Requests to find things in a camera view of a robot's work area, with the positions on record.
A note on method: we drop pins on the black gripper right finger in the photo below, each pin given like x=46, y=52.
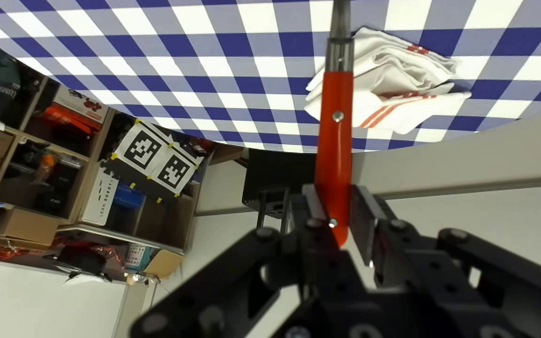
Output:
x=382, y=239

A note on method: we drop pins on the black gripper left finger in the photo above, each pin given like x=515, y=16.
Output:
x=320, y=258

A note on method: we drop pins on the red handled metal spoon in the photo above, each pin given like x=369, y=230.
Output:
x=333, y=161

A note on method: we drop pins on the white red striped cloth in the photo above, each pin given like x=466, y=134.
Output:
x=397, y=85

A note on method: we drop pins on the fiducial marker board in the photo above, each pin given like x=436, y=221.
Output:
x=151, y=161

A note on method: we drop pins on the blue white checkered tablecloth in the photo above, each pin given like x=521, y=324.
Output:
x=237, y=70

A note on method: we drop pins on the wooden shelving unit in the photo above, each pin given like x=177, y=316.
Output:
x=66, y=207

